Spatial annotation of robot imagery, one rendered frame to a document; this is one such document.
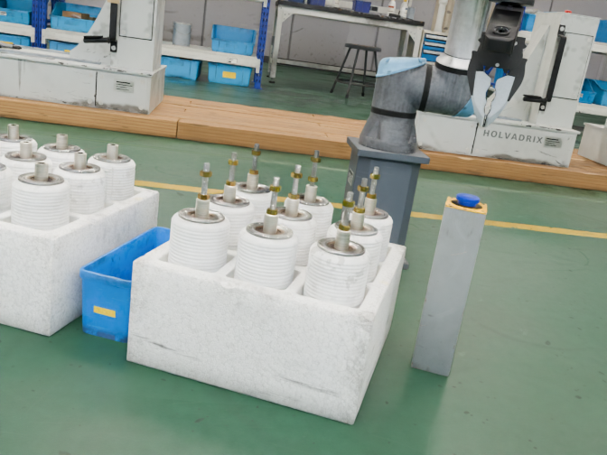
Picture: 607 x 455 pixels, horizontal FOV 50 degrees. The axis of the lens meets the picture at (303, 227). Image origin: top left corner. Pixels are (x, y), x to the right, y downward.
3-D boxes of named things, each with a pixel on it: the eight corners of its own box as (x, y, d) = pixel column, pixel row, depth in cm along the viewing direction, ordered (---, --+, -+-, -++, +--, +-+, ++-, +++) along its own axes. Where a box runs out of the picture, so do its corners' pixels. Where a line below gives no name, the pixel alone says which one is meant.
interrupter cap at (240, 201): (210, 194, 121) (210, 190, 121) (251, 199, 121) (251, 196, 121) (204, 205, 114) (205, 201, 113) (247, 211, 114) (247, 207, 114)
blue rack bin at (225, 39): (211, 48, 594) (213, 23, 588) (253, 53, 599) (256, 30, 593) (209, 51, 547) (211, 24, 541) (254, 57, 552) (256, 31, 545)
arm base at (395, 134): (354, 137, 176) (359, 101, 173) (407, 144, 178) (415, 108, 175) (363, 148, 162) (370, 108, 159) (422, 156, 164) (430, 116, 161)
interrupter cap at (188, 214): (169, 213, 107) (169, 208, 106) (208, 209, 112) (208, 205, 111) (193, 227, 101) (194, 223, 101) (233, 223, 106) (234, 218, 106)
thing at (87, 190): (69, 245, 135) (71, 160, 130) (110, 255, 133) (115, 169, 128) (40, 258, 126) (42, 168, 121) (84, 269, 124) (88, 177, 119)
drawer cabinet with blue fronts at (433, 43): (397, 95, 697) (410, 28, 677) (440, 101, 703) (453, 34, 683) (411, 102, 642) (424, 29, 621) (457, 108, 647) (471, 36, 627)
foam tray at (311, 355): (218, 283, 145) (226, 206, 139) (390, 327, 136) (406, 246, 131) (126, 361, 108) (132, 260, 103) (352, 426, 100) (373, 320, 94)
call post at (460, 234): (415, 351, 127) (447, 198, 118) (451, 360, 125) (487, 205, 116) (410, 367, 120) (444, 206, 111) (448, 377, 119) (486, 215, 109)
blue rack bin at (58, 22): (63, 27, 579) (64, 2, 573) (107, 32, 583) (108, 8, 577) (47, 28, 531) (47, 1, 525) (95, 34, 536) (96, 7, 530)
